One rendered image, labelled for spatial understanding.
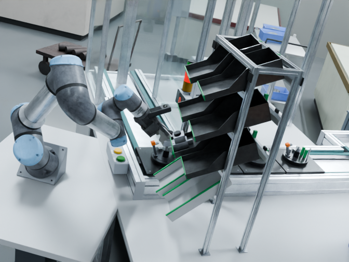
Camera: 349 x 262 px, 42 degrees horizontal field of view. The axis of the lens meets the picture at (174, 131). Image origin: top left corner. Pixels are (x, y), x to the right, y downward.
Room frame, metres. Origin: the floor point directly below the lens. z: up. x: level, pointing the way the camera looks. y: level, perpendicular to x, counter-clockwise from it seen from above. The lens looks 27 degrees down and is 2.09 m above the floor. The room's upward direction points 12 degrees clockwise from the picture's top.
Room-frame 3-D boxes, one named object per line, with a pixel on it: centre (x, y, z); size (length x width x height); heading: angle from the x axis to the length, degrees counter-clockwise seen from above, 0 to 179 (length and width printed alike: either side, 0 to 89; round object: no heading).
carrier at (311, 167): (2.17, -0.67, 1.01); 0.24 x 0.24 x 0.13; 22
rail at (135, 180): (2.08, 0.26, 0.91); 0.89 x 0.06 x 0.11; 22
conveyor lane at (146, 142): (2.17, 0.11, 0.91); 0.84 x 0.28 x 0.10; 22
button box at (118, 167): (1.88, 0.25, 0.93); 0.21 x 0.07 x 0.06; 22
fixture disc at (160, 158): (1.89, 0.02, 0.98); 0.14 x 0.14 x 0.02
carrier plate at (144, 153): (1.89, 0.02, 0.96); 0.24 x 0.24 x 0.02; 22
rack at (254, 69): (1.60, -0.23, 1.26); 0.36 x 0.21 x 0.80; 22
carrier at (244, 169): (2.08, -0.44, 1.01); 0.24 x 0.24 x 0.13; 22
